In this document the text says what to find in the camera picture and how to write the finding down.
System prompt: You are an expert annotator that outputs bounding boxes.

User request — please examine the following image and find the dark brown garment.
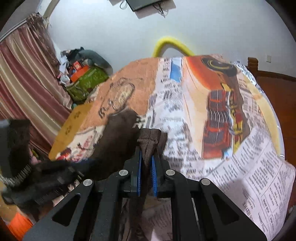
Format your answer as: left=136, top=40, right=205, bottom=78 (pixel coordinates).
left=30, top=109, right=168, bottom=241

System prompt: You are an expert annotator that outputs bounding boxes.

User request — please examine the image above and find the orange left sleeve forearm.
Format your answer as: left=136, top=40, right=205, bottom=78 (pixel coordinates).
left=8, top=212, right=33, bottom=241

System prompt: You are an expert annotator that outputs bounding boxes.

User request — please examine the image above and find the newspaper print bedspread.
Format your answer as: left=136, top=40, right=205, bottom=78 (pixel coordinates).
left=56, top=55, right=295, bottom=240

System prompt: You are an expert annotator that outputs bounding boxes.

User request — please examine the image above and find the striped maroon curtain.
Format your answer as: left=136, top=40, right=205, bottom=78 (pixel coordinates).
left=1, top=14, right=72, bottom=153

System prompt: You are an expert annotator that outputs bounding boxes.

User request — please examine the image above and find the orange box in bag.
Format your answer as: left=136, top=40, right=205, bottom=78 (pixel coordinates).
left=68, top=61, right=89, bottom=82

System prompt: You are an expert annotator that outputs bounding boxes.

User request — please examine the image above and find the green fabric storage bag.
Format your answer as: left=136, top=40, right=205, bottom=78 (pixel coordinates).
left=66, top=67, right=109, bottom=102

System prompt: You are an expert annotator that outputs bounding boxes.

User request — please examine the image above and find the yellow curved tube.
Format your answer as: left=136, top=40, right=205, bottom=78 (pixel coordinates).
left=152, top=36, right=195, bottom=57

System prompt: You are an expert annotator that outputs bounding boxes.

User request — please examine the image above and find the wall mounted black screen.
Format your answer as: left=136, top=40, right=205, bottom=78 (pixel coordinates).
left=126, top=0, right=163, bottom=11

